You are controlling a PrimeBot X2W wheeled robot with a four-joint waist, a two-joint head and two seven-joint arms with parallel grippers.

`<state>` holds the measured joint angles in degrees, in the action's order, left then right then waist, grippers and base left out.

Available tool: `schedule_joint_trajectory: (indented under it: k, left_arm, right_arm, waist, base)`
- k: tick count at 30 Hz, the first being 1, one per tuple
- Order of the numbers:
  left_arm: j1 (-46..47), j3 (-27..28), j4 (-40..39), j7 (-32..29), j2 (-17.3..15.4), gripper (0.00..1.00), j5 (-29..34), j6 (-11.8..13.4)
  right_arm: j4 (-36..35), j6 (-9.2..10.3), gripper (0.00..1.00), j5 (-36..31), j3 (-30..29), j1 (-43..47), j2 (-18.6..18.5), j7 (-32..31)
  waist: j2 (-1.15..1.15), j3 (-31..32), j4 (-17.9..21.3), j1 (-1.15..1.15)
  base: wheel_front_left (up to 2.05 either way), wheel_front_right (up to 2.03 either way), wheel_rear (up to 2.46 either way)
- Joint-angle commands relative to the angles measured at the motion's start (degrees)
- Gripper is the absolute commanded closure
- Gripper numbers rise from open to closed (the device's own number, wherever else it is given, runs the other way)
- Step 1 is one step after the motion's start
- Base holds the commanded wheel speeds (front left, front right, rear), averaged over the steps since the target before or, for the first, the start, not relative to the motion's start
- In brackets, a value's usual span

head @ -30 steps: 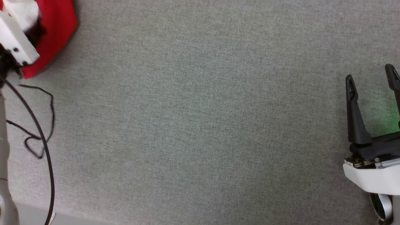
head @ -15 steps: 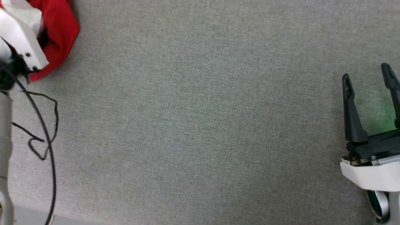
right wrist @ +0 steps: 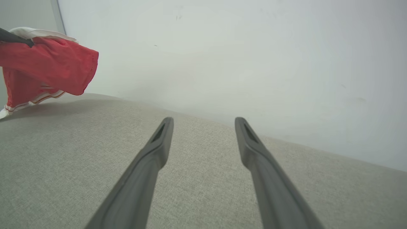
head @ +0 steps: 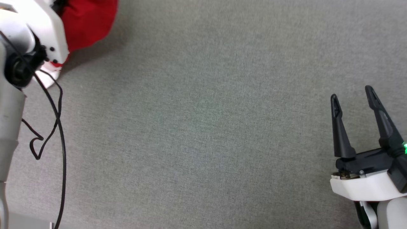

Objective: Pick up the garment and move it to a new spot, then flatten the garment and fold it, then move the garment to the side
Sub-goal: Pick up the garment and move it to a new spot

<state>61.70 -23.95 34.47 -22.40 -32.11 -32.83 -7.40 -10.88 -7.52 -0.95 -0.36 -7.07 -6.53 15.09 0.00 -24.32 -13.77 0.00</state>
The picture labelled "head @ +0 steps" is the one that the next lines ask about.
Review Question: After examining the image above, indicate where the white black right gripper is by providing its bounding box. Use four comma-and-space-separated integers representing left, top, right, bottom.
330, 85, 407, 203

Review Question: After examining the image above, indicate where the grey fabric sofa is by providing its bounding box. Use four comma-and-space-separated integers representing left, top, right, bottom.
0, 0, 407, 229

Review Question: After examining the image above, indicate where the thin black cable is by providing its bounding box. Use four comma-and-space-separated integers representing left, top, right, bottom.
0, 31, 66, 229
22, 69, 63, 160

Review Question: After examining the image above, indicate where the red garment with white stripes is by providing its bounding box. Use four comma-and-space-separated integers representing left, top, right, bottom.
34, 0, 118, 89

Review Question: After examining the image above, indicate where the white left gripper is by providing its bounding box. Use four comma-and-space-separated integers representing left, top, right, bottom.
0, 0, 70, 64

